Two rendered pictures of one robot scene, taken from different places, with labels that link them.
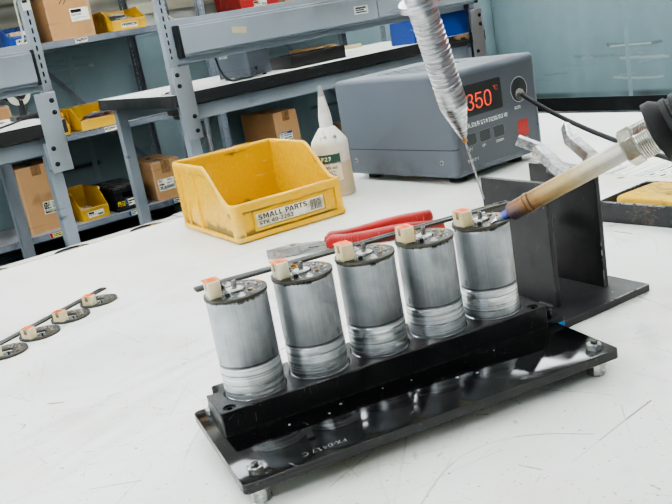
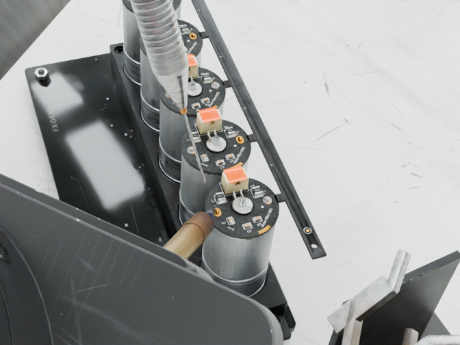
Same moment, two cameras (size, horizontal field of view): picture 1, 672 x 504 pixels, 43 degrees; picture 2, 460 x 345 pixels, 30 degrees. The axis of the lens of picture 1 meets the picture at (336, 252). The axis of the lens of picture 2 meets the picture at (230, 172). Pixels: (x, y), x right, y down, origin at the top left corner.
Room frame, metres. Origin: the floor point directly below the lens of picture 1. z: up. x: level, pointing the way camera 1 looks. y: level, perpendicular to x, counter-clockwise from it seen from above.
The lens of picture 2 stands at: (0.34, -0.24, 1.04)
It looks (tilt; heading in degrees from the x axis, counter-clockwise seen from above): 51 degrees down; 86
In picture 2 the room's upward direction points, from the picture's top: 6 degrees clockwise
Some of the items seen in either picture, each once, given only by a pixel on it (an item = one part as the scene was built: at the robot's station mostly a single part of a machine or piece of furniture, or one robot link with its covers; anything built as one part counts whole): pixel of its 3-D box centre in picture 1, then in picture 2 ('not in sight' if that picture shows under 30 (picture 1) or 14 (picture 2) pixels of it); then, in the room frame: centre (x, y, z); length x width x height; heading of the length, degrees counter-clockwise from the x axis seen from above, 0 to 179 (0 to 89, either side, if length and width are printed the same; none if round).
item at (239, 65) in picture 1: (243, 63); not in sight; (3.13, 0.21, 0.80); 0.15 x 0.12 x 0.10; 52
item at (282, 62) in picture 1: (307, 57); not in sight; (3.30, -0.02, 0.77); 0.24 x 0.16 x 0.04; 121
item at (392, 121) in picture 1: (437, 118); not in sight; (0.81, -0.12, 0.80); 0.15 x 0.12 x 0.10; 36
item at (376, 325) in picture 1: (373, 309); (190, 133); (0.34, -0.01, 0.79); 0.02 x 0.02 x 0.05
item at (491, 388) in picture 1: (404, 392); (146, 192); (0.32, -0.02, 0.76); 0.16 x 0.07 x 0.01; 110
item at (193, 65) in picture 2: (346, 250); (186, 69); (0.34, 0.00, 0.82); 0.01 x 0.01 x 0.01; 20
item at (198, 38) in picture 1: (340, 16); not in sight; (3.18, -0.16, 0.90); 1.30 x 0.06 x 0.12; 122
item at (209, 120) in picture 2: (406, 233); (209, 123); (0.35, -0.03, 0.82); 0.01 x 0.01 x 0.01; 20
